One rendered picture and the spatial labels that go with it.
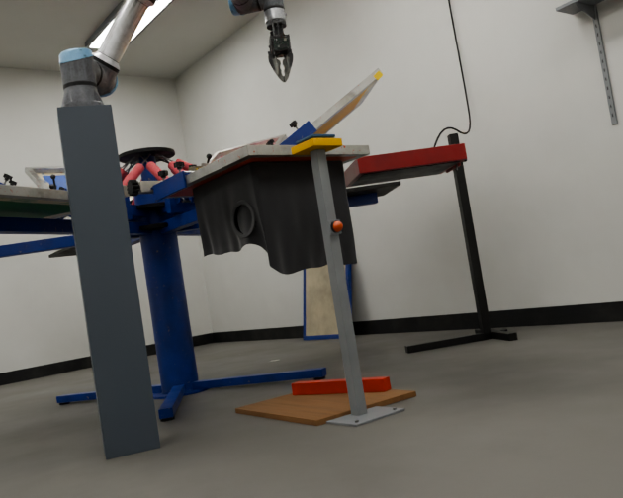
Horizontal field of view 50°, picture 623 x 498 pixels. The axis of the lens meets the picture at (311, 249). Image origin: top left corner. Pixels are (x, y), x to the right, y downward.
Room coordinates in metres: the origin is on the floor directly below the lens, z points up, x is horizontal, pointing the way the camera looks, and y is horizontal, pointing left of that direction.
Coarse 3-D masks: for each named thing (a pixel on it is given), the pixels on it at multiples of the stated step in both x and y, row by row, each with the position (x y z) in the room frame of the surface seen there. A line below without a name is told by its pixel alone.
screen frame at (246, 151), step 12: (228, 156) 2.46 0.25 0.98; (240, 156) 2.39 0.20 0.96; (252, 156) 2.39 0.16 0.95; (264, 156) 2.42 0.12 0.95; (276, 156) 2.45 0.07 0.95; (288, 156) 2.49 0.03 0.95; (300, 156) 2.52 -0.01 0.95; (336, 156) 2.64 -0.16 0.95; (360, 156) 2.73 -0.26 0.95; (204, 168) 2.61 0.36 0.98; (216, 168) 2.54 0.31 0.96; (192, 180) 2.70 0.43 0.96
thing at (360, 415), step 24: (312, 144) 2.23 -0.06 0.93; (336, 144) 2.29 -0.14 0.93; (312, 168) 2.32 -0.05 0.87; (336, 240) 2.31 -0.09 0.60; (336, 264) 2.30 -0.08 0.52; (336, 288) 2.30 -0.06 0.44; (336, 312) 2.32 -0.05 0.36; (360, 384) 2.31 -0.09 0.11; (360, 408) 2.30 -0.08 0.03; (384, 408) 2.35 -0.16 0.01
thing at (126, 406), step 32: (64, 128) 2.27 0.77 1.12; (96, 128) 2.30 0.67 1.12; (64, 160) 2.26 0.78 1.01; (96, 160) 2.30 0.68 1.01; (96, 192) 2.29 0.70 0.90; (96, 224) 2.29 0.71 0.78; (128, 224) 2.32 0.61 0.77; (96, 256) 2.28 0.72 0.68; (128, 256) 2.32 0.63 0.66; (96, 288) 2.28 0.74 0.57; (128, 288) 2.31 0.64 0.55; (96, 320) 2.27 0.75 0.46; (128, 320) 2.31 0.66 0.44; (96, 352) 2.27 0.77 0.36; (128, 352) 2.30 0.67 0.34; (96, 384) 2.26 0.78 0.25; (128, 384) 2.30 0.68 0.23; (128, 416) 2.29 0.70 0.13; (128, 448) 2.29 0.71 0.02
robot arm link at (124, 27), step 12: (132, 0) 2.43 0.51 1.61; (144, 0) 2.44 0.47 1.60; (156, 0) 2.48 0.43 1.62; (120, 12) 2.45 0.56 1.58; (132, 12) 2.44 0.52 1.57; (144, 12) 2.48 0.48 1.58; (120, 24) 2.45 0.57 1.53; (132, 24) 2.46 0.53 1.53; (108, 36) 2.46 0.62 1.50; (120, 36) 2.45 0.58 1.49; (132, 36) 2.49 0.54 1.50; (108, 48) 2.46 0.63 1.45; (120, 48) 2.47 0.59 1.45; (96, 60) 2.45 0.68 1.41; (108, 60) 2.46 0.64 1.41; (108, 72) 2.47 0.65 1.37; (108, 84) 2.49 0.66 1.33
